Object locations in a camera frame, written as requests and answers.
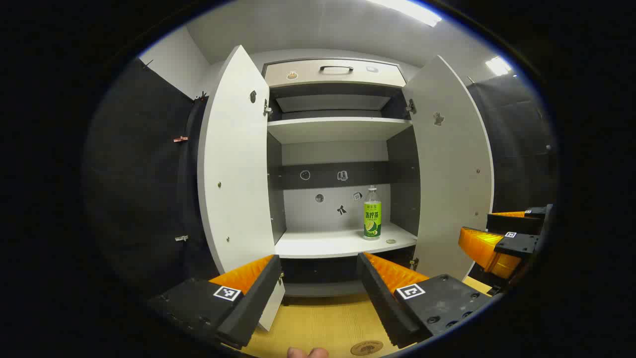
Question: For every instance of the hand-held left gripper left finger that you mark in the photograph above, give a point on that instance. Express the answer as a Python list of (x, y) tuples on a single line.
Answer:
[(253, 308)]

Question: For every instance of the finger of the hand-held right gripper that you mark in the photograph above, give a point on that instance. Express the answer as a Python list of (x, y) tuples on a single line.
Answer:
[(516, 243), (516, 224)]

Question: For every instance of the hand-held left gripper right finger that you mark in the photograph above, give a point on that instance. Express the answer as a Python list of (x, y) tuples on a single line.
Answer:
[(382, 303)]

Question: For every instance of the round wooden coaster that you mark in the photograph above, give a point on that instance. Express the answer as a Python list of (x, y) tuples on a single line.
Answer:
[(366, 348)]

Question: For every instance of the white cabinet door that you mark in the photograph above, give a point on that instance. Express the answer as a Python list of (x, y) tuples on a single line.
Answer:
[(233, 174), (452, 189)]

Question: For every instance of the green label clear bottle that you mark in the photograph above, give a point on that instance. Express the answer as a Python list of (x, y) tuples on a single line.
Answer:
[(372, 219)]

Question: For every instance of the white and grey cabinet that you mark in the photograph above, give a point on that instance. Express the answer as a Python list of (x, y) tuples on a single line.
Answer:
[(343, 129)]

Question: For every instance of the black backdrop cloth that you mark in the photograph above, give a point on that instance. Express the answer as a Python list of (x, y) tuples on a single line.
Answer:
[(516, 149), (134, 189)]

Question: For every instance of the small ceiling light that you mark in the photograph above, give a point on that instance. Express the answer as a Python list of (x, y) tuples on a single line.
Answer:
[(498, 65)]

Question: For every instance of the long ceiling light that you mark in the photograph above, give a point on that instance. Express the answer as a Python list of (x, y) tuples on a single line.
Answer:
[(407, 10)]

